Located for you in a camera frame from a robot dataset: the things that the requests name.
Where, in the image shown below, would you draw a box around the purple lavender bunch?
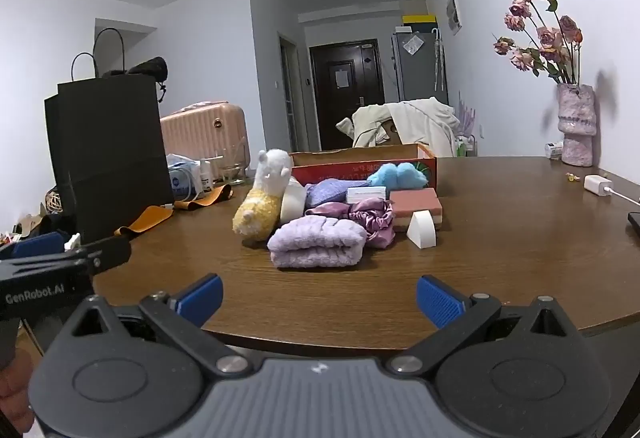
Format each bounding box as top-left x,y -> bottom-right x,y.
457,90 -> 478,136

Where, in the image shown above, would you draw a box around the brown cardboard box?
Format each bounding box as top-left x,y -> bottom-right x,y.
377,115 -> 403,146

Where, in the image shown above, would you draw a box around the purple drawstring pouch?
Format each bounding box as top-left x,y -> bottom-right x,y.
304,179 -> 371,209

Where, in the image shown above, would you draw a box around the blue fluffy plush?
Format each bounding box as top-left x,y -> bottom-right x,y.
367,163 -> 430,191

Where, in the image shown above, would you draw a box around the blue tissue pack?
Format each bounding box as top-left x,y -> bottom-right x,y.
346,186 -> 387,205

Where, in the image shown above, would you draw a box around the red cardboard box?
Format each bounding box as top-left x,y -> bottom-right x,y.
289,143 -> 438,194

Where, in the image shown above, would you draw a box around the plastic bag with blue jar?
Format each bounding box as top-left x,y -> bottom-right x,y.
166,153 -> 203,201

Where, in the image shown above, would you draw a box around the white wedge sponge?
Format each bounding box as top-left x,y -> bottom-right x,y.
406,210 -> 437,250

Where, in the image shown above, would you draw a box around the white and yellow alpaca plush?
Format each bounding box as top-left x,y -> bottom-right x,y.
232,149 -> 294,243

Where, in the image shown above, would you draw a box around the interior side door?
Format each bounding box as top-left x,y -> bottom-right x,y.
278,35 -> 307,151

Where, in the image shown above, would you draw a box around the white wall panel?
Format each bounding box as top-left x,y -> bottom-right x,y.
446,0 -> 463,36

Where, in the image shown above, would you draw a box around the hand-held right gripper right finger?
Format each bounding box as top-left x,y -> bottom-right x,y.
386,275 -> 588,380

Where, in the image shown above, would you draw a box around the pink suitcase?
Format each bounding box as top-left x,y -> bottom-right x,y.
160,101 -> 251,169

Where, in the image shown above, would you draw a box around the purple towel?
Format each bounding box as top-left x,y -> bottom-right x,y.
267,217 -> 368,269

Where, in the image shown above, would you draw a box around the pink vase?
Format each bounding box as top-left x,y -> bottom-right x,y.
556,83 -> 598,167

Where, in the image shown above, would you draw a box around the pink sponge block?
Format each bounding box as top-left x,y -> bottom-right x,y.
389,188 -> 444,232

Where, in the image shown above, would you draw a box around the dark entrance door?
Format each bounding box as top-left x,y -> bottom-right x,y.
309,39 -> 386,151

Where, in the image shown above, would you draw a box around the grey refrigerator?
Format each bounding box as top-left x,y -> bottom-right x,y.
391,30 -> 449,106

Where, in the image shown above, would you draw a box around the white cable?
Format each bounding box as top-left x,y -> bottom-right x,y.
605,187 -> 640,206

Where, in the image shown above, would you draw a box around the white roll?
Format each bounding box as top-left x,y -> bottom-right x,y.
280,178 -> 307,225

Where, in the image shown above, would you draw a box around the black cloth pouch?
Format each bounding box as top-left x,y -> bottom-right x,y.
102,57 -> 169,103

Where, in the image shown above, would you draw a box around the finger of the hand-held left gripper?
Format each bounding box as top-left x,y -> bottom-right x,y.
82,236 -> 133,275
0,232 -> 83,261

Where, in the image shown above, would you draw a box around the orange leather strap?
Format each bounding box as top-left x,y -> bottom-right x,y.
114,184 -> 233,237

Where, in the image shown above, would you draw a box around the black paper bag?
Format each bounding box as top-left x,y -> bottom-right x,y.
44,28 -> 175,244

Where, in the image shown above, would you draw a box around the beige coat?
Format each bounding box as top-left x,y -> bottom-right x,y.
336,97 -> 462,158

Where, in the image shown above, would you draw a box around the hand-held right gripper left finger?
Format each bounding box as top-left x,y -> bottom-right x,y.
47,274 -> 251,381

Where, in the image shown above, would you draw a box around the dried pink flowers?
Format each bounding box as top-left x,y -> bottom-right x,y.
492,0 -> 583,85

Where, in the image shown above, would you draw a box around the person's left hand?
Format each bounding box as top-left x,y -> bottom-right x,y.
0,349 -> 37,438

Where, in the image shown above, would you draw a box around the clear glass cup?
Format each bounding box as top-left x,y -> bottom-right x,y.
220,138 -> 249,185

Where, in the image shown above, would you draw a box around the purple satin scrunchie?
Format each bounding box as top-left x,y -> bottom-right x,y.
305,198 -> 397,250

